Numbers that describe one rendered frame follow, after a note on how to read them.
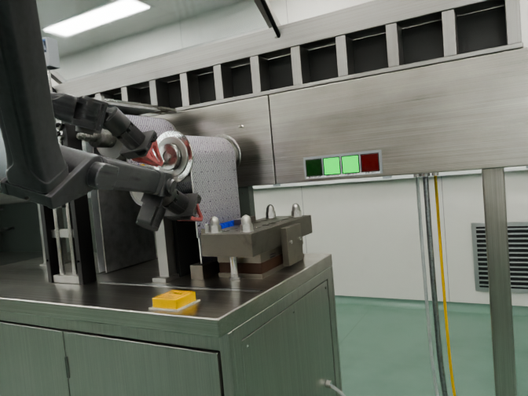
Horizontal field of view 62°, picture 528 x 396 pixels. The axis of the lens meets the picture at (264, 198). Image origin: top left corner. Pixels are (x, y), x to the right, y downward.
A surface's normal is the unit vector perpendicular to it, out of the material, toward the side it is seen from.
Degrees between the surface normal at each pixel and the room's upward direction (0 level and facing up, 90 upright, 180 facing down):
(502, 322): 90
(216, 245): 90
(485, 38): 90
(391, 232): 90
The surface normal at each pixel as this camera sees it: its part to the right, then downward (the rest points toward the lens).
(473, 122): -0.47, 0.09
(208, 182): 0.87, -0.05
